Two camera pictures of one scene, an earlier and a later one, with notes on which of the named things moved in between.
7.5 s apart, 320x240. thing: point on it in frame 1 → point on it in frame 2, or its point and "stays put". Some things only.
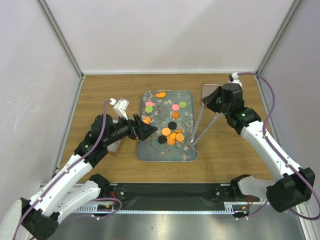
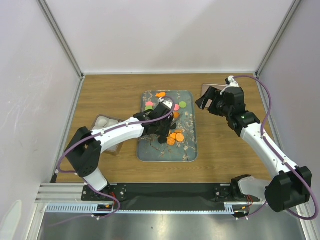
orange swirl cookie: (171, 141) stays put
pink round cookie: (175, 107) stays put
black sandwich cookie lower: (162, 139) stays put
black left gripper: (137, 130) → (167, 125)
